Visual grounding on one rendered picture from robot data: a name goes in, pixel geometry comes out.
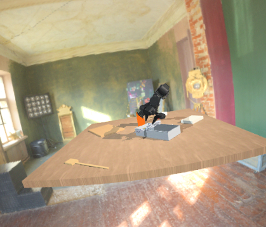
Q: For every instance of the grey roasting tin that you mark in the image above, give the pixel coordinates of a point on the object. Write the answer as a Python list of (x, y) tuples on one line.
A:
[(160, 131)]

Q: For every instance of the light wooden board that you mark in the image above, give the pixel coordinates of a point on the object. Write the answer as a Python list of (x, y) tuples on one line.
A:
[(106, 130)]

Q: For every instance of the cream rectangular block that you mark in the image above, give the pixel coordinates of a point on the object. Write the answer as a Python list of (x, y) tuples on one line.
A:
[(192, 119)]

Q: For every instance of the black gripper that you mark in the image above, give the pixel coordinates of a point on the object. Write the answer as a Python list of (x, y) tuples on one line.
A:
[(158, 115)]

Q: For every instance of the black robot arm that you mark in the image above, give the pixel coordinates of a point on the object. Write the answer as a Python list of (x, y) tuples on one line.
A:
[(160, 93)]

